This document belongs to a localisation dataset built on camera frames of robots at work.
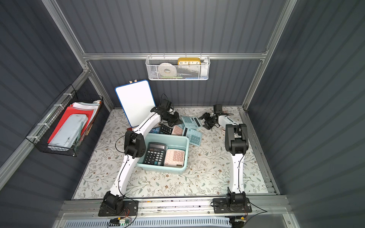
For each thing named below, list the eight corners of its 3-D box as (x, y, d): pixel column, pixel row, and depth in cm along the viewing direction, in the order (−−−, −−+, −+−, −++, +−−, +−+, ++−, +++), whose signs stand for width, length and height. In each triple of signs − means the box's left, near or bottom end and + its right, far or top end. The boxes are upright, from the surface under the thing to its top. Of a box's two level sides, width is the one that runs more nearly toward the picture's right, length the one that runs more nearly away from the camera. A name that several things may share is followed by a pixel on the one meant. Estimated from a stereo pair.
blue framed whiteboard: (135, 135, 105) (117, 101, 79) (131, 122, 114) (114, 86, 87) (161, 126, 111) (152, 91, 84) (155, 114, 119) (146, 78, 92)
